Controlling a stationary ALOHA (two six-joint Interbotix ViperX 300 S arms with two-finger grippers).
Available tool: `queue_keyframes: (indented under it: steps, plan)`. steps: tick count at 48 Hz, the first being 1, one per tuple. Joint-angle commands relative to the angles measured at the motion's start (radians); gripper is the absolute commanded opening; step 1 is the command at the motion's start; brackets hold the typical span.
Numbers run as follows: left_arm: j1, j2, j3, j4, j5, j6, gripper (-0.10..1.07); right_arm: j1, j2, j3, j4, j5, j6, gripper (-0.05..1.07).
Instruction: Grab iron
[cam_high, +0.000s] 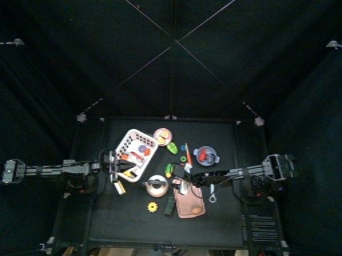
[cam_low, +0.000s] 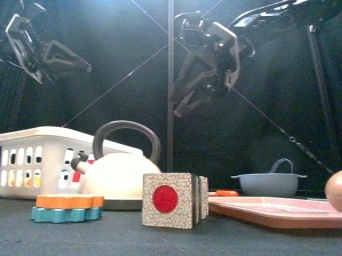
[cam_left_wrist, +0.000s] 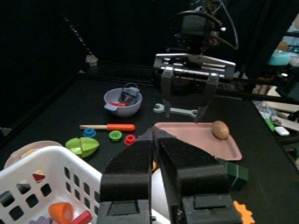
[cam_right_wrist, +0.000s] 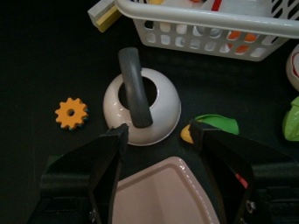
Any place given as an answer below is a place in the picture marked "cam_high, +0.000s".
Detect pink toy cutting board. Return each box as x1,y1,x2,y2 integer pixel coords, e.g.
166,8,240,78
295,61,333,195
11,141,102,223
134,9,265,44
172,178,208,220

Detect orange toy stick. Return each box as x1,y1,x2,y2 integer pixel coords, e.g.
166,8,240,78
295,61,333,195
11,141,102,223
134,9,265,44
184,142,194,168

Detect dark green toy block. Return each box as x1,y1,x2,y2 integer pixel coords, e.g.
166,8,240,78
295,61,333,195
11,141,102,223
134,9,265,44
164,196,178,216

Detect green yellow toy corn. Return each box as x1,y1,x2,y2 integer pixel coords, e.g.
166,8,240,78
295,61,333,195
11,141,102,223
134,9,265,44
164,162,176,179

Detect yellow toy flower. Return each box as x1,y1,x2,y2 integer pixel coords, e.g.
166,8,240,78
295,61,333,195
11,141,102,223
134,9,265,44
146,201,161,214

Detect red toy food piece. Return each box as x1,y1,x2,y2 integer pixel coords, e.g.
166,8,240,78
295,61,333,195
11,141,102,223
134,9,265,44
198,148,212,162

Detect yellow white toy stick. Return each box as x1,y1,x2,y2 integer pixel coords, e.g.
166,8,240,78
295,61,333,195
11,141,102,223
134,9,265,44
113,180,129,196

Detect pink toy plate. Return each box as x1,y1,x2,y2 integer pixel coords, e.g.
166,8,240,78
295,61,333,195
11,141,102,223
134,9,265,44
153,127,174,147

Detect blue toy pot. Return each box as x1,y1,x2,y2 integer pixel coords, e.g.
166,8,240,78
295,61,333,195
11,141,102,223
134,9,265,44
193,145,222,167

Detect silver toy knife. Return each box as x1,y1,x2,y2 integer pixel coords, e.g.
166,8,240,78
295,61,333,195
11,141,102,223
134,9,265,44
178,180,190,196

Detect white perforated plastic basket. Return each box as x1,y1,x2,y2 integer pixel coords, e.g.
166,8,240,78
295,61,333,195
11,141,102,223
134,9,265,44
116,128,161,183

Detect white toy spoon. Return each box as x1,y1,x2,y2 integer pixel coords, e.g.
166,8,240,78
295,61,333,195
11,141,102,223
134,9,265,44
208,183,220,204

